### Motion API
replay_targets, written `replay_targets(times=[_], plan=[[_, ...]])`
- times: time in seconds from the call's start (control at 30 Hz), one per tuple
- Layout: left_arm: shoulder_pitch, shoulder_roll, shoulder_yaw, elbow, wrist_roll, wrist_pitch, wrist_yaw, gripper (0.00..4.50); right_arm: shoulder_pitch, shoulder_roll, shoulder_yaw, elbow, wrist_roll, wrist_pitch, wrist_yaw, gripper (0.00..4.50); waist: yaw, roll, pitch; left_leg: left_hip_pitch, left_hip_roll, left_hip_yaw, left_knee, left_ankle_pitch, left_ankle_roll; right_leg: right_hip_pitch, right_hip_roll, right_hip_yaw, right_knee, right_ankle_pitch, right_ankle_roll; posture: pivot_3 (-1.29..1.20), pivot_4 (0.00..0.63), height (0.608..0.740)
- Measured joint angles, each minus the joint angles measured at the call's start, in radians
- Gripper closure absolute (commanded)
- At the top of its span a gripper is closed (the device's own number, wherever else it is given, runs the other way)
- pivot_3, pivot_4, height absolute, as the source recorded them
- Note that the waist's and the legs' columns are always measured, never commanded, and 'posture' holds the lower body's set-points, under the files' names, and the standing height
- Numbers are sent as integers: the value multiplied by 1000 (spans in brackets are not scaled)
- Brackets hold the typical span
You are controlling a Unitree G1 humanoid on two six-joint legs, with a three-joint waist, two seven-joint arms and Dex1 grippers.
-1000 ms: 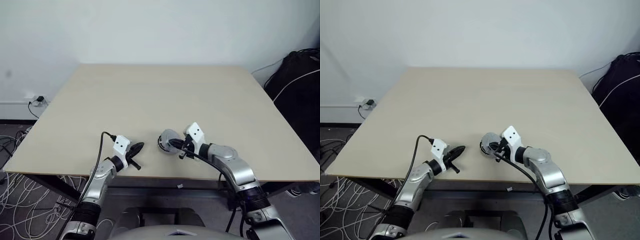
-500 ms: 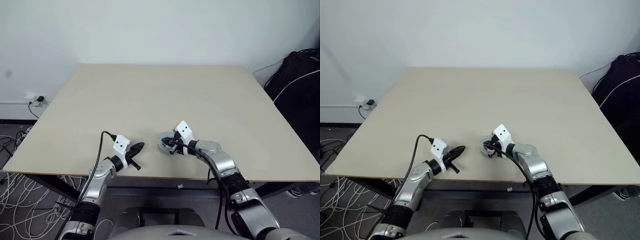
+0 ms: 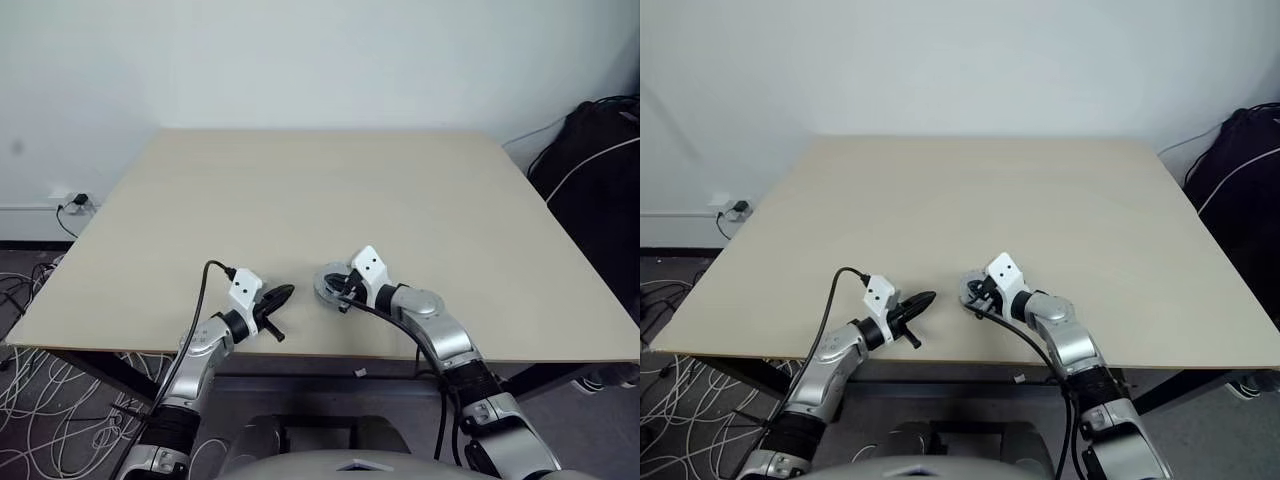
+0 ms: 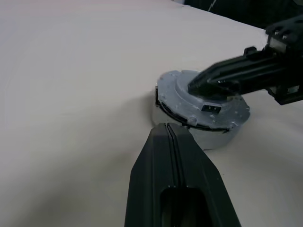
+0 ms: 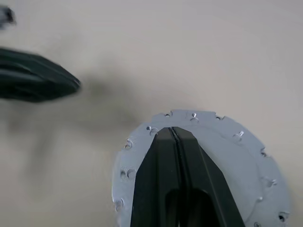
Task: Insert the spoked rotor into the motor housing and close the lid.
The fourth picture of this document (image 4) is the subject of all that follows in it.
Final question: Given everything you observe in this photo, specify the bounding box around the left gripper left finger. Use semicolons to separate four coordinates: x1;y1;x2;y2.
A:
124;122;182;227

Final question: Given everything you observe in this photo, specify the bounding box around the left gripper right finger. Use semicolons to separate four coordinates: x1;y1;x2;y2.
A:
167;124;242;227

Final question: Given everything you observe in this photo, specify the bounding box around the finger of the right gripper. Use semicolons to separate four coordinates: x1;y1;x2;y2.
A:
187;69;288;98
200;46;288;82

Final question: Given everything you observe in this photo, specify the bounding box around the spoked rotor with black rim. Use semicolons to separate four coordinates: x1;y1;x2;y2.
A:
154;85;232;134

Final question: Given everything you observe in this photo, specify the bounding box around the black bag with white piping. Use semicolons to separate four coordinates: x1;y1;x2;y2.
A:
183;0;303;31

